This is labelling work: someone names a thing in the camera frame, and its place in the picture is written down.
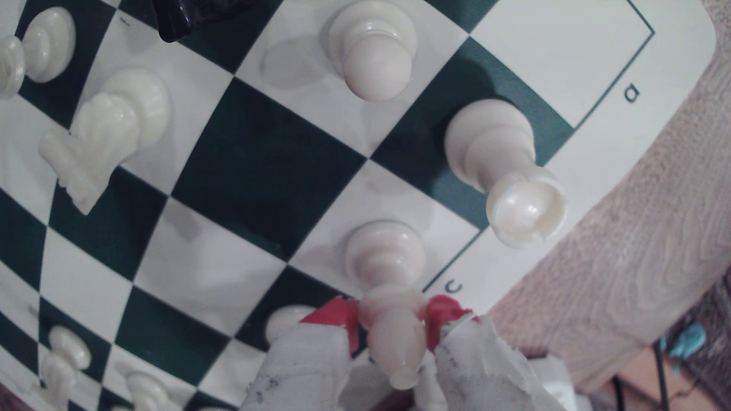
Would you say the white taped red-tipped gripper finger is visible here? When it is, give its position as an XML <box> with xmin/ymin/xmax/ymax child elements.
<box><xmin>239</xmin><ymin>296</ymin><xmax>361</xmax><ymax>411</ymax></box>
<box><xmin>416</xmin><ymin>295</ymin><xmax>567</xmax><ymax>411</ymax></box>

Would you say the white chess bishop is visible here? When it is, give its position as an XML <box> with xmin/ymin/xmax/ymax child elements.
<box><xmin>344</xmin><ymin>220</ymin><xmax>429</xmax><ymax>390</ymax></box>
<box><xmin>0</xmin><ymin>6</ymin><xmax>77</xmax><ymax>100</ymax></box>

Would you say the white chess queen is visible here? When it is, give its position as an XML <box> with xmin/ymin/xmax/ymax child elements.
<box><xmin>264</xmin><ymin>304</ymin><xmax>318</xmax><ymax>346</ymax></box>

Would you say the white chess pawn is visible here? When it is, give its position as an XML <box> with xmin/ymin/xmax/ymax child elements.
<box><xmin>327</xmin><ymin>0</ymin><xmax>419</xmax><ymax>104</ymax></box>
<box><xmin>117</xmin><ymin>371</ymin><xmax>172</xmax><ymax>411</ymax></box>

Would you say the green white chess mat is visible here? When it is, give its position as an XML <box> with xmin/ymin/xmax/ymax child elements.
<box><xmin>0</xmin><ymin>0</ymin><xmax>717</xmax><ymax>411</ymax></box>

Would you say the white chess rook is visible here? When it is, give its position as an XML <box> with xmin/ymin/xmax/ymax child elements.
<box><xmin>444</xmin><ymin>98</ymin><xmax>569</xmax><ymax>249</ymax></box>

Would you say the white chess knight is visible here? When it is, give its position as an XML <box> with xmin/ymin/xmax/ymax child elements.
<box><xmin>37</xmin><ymin>325</ymin><xmax>92</xmax><ymax>411</ymax></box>
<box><xmin>38</xmin><ymin>67</ymin><xmax>172</xmax><ymax>217</ymax></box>

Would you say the black chess knight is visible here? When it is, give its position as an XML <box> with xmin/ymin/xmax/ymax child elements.
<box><xmin>151</xmin><ymin>0</ymin><xmax>258</xmax><ymax>44</ymax></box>

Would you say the teal plastic object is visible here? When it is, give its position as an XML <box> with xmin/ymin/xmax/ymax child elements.
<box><xmin>659</xmin><ymin>322</ymin><xmax>708</xmax><ymax>360</ymax></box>

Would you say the black cable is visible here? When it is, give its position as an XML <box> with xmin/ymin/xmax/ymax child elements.
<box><xmin>653</xmin><ymin>342</ymin><xmax>668</xmax><ymax>411</ymax></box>

